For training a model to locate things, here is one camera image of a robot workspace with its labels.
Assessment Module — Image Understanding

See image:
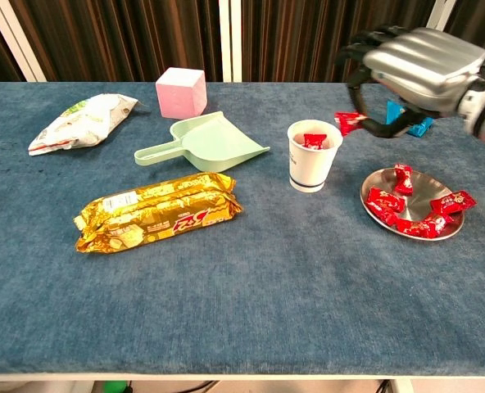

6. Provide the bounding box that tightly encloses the blue snack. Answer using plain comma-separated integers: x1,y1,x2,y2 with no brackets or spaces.
385,100,435,138

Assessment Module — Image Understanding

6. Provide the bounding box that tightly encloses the gold biscuit package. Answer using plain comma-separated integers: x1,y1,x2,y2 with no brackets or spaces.
73,171,244,255

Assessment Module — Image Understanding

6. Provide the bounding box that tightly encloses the mint green dustpan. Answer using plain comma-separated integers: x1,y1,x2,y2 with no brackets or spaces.
134,111,271,174

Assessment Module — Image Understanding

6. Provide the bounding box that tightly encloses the white frame post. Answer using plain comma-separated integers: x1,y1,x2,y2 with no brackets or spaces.
0,0,48,83
218,0,243,83
426,0,459,33

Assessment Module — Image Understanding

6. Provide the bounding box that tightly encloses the white green snack bag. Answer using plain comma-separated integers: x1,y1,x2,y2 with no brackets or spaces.
27,93,139,157

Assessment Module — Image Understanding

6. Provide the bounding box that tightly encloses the pink cube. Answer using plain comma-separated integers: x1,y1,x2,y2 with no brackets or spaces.
155,66,209,120

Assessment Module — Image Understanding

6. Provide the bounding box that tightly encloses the silver metal plate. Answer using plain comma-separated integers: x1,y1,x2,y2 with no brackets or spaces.
360,166,466,242

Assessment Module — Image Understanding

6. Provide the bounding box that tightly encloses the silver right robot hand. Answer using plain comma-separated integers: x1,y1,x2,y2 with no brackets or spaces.
334,24,485,139

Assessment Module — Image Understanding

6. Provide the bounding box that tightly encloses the blue felt table cloth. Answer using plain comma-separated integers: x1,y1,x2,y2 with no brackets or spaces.
0,81,485,377

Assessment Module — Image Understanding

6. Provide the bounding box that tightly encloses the white paper cup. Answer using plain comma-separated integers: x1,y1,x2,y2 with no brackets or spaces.
286,119,344,194

